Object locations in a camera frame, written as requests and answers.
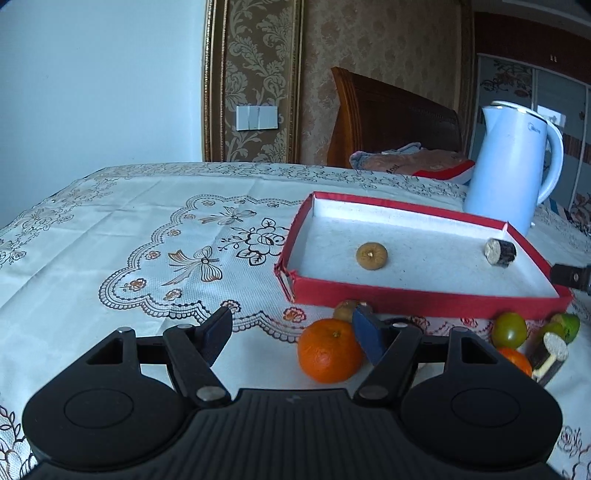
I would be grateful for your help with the orange mandarin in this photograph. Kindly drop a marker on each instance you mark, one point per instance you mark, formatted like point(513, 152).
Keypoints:
point(328, 355)

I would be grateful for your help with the brown longan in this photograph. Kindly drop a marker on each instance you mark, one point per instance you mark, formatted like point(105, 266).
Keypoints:
point(372, 255)
point(344, 310)

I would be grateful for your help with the floral glass door wardrobe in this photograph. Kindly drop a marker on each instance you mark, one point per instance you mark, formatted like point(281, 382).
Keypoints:
point(549, 87)

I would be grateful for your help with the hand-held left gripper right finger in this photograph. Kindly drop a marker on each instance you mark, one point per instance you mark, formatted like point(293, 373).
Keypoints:
point(367, 336)

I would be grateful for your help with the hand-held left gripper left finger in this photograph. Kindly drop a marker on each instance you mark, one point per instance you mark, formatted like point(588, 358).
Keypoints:
point(219, 334)

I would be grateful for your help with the yellow-green cherry tomato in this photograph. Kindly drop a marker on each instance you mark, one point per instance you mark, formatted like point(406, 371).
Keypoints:
point(508, 330)
point(570, 325)

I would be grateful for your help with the dark sugarcane piece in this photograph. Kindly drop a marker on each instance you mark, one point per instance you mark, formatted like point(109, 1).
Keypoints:
point(501, 253)
point(554, 347)

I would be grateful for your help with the folded peach striped blanket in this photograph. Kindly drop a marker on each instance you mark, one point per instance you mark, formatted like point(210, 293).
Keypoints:
point(415, 161)

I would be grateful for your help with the wooden bed headboard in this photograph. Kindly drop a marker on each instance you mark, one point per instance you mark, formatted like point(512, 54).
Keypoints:
point(392, 120)

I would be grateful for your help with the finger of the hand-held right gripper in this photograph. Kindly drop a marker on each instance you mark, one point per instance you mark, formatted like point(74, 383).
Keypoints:
point(570, 276)

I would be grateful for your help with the orange cherry tomato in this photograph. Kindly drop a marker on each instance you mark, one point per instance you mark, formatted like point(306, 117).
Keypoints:
point(517, 361)

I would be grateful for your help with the embroidered cream tablecloth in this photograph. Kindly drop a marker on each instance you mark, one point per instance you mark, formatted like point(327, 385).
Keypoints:
point(115, 221)

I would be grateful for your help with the white electric kettle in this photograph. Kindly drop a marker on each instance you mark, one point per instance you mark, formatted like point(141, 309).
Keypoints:
point(508, 161)

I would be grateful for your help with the red cardboard box tray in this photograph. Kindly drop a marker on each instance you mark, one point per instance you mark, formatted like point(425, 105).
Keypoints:
point(438, 258)

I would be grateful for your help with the white wall light switch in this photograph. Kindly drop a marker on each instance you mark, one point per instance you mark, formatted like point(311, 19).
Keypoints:
point(257, 117)

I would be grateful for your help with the gold wall moulding frame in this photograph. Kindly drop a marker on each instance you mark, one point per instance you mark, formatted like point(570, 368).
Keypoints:
point(212, 92)

